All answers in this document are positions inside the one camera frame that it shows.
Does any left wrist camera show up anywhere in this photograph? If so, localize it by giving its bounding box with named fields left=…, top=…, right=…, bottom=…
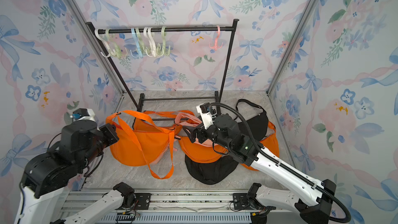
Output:
left=70, top=108, right=95, bottom=121

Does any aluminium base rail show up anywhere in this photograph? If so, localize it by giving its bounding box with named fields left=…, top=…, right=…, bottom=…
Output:
left=54, top=188, right=327, bottom=224

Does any pink bag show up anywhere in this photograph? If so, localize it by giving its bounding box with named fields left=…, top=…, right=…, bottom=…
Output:
left=152, top=111, right=215, bottom=162

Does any black corrugated cable conduit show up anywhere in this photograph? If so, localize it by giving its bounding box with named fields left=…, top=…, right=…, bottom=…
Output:
left=207, top=102, right=352, bottom=224

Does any white hook middle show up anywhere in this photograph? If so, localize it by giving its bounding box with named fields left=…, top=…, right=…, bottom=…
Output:
left=143, top=27, right=157, bottom=58

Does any black bag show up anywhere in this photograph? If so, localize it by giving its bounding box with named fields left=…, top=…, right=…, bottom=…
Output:
left=235, top=99, right=269, bottom=141
left=185, top=155, right=239, bottom=185

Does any white hook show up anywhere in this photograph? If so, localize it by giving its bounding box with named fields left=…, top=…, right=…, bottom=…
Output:
left=143, top=27, right=157, bottom=58
left=94, top=29, right=111, bottom=58

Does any black clothes rack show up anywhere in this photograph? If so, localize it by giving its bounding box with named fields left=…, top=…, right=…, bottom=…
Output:
left=85, top=19, right=239, bottom=112

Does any white hook far left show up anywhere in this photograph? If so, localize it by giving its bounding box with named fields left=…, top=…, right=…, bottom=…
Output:
left=94, top=29, right=111, bottom=58

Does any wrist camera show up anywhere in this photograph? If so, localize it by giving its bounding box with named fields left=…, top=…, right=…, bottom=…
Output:
left=197, top=103, right=217, bottom=130
left=70, top=108, right=95, bottom=121

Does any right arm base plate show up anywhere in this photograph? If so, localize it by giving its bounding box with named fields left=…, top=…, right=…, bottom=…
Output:
left=232, top=192, right=277, bottom=211

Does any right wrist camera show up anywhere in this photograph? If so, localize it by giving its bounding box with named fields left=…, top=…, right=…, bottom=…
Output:
left=197, top=103, right=217, bottom=130

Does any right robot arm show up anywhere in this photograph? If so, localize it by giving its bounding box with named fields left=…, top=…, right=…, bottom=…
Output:
left=188, top=114, right=335, bottom=224

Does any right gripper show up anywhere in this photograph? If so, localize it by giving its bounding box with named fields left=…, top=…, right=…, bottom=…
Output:
left=184, top=114, right=233, bottom=151

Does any light green hook right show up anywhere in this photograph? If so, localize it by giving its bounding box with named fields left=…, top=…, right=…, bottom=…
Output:
left=156, top=26, right=171, bottom=56

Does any pink hook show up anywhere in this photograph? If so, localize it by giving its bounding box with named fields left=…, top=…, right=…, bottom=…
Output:
left=209, top=26, right=223, bottom=51

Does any light green hook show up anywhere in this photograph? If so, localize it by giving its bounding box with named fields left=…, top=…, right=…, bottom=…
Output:
left=105, top=29, right=127, bottom=59
left=134, top=28, right=149, bottom=57
left=156, top=26, right=171, bottom=56

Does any light green hook left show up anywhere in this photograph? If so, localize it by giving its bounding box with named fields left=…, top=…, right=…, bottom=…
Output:
left=105, top=29, right=127, bottom=59

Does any light blue hook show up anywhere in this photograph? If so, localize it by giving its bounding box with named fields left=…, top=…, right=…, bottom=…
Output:
left=130, top=28, right=143, bottom=59

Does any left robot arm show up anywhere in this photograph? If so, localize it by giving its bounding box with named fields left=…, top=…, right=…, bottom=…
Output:
left=15, top=120, right=137, bottom=224

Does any light green hook middle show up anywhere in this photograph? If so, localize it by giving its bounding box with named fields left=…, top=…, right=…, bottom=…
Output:
left=134, top=28, right=149, bottom=57

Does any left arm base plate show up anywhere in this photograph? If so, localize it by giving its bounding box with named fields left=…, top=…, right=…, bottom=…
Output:
left=117, top=193, right=152, bottom=211

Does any orange bag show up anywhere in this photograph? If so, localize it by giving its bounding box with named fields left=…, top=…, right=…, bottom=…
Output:
left=106, top=110, right=193, bottom=168
left=179, top=136, right=227, bottom=163
left=248, top=120, right=279, bottom=157

